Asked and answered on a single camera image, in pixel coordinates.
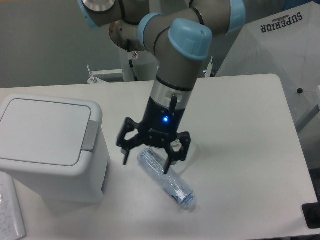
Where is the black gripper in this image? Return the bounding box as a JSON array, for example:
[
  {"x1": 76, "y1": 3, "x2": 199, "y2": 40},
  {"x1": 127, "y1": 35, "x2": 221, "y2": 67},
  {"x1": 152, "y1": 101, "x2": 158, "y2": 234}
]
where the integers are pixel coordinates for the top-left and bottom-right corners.
[{"x1": 116, "y1": 95, "x2": 191, "y2": 174}]

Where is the white plastic trash can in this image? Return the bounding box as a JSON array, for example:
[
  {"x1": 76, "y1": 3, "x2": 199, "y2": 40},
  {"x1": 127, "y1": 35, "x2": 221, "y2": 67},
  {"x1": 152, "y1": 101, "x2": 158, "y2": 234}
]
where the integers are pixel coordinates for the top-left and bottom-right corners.
[{"x1": 0, "y1": 94, "x2": 110, "y2": 204}]

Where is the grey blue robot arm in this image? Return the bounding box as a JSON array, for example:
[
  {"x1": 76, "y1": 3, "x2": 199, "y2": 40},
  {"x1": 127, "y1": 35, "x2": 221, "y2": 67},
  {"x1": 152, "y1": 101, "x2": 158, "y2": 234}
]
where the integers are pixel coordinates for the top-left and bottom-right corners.
[{"x1": 78, "y1": 0, "x2": 246, "y2": 172}]

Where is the crushed clear plastic bottle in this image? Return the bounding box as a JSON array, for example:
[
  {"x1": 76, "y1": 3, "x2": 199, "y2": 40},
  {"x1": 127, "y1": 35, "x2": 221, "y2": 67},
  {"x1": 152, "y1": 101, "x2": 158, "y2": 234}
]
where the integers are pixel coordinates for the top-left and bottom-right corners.
[{"x1": 136, "y1": 148, "x2": 197, "y2": 212}]

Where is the clear plastic wrapper bag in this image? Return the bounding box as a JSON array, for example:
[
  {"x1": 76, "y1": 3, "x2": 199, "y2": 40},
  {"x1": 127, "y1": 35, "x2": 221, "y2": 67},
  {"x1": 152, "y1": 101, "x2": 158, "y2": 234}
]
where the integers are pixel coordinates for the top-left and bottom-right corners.
[{"x1": 149, "y1": 139, "x2": 198, "y2": 174}]

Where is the white superior umbrella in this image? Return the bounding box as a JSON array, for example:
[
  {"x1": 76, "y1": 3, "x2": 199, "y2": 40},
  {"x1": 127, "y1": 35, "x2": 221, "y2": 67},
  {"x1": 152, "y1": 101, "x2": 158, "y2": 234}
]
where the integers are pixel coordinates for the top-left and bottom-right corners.
[{"x1": 216, "y1": 1, "x2": 320, "y2": 124}]

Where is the black device at edge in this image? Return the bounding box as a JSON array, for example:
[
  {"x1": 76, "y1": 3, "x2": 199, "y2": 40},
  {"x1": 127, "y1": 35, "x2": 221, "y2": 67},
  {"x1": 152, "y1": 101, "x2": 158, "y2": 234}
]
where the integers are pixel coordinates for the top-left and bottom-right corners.
[{"x1": 302, "y1": 202, "x2": 320, "y2": 229}]

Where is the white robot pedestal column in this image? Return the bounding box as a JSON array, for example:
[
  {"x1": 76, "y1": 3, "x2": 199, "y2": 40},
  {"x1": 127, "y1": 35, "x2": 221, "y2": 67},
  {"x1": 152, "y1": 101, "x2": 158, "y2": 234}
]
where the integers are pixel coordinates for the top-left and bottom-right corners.
[{"x1": 109, "y1": 20, "x2": 159, "y2": 82}]

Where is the white metal base frame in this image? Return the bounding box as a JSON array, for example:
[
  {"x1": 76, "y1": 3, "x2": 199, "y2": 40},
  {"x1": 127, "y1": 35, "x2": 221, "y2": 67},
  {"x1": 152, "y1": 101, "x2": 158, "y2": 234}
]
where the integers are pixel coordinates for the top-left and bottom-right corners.
[{"x1": 87, "y1": 56, "x2": 216, "y2": 84}]

